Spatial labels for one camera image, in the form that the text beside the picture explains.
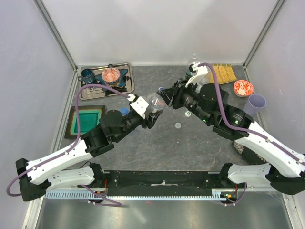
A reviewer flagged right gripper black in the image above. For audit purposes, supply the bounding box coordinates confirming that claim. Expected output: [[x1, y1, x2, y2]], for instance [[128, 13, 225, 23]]
[[157, 76, 213, 125]]

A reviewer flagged clear bottle white cap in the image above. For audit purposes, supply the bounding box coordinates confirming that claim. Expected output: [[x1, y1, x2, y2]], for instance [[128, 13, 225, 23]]
[[147, 93, 168, 113]]

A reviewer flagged plain white bottle cap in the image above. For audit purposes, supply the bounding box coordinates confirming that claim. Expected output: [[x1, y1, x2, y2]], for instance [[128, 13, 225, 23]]
[[175, 123, 182, 129]]

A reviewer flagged white green bottle cap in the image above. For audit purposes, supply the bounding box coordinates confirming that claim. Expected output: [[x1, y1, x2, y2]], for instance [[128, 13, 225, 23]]
[[185, 111, 191, 117]]

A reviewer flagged green label clear bottle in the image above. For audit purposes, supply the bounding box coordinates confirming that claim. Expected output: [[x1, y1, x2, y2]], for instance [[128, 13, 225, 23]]
[[185, 53, 198, 78]]

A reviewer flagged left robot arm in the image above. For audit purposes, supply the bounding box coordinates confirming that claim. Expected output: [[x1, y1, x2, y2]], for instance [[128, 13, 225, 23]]
[[16, 109, 162, 201]]

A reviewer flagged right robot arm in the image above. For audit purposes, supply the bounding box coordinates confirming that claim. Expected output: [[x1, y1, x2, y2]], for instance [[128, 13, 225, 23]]
[[157, 79, 305, 195]]

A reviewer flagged blue star dish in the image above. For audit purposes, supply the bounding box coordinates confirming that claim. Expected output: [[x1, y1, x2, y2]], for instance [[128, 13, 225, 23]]
[[93, 64, 129, 92]]

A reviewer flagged red patterned bowl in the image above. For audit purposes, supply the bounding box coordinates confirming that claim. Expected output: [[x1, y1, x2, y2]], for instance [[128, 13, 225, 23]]
[[101, 67, 121, 85]]

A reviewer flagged yellow woven plate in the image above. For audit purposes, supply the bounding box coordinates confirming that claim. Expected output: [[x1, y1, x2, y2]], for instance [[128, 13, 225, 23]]
[[213, 63, 237, 84]]

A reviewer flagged teal rectangular dish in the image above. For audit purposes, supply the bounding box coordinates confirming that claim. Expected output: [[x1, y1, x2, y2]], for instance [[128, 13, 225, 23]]
[[64, 105, 106, 139]]

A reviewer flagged metal tray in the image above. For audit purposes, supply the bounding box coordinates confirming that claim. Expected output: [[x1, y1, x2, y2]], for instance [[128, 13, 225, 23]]
[[77, 62, 135, 100]]

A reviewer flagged red floral bowl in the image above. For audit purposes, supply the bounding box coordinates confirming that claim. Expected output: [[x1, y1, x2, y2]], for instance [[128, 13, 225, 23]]
[[233, 80, 254, 97]]

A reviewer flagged blue mug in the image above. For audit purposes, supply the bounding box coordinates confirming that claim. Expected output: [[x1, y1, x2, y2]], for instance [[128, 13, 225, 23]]
[[78, 68, 97, 86]]

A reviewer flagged purple plastic cup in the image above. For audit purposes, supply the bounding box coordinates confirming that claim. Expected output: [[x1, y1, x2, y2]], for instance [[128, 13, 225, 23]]
[[243, 94, 266, 117]]

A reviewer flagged black floral square plate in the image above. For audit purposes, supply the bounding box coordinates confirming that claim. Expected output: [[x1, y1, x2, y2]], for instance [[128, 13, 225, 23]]
[[233, 141, 268, 165]]

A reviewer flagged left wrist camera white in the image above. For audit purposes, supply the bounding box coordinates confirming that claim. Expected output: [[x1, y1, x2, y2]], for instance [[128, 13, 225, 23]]
[[128, 94, 149, 119]]

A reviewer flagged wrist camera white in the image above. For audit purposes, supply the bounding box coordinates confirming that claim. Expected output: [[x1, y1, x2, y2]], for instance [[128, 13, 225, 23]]
[[185, 62, 208, 88], [128, 94, 149, 119]]

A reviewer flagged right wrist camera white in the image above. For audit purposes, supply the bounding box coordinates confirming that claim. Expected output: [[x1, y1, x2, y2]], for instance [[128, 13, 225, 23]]
[[185, 62, 208, 88]]

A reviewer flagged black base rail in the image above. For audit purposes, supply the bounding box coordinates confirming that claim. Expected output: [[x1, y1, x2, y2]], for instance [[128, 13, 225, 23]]
[[94, 169, 246, 197]]

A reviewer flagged white cable duct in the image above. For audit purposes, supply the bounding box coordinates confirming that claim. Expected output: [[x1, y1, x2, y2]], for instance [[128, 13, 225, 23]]
[[44, 189, 227, 201]]

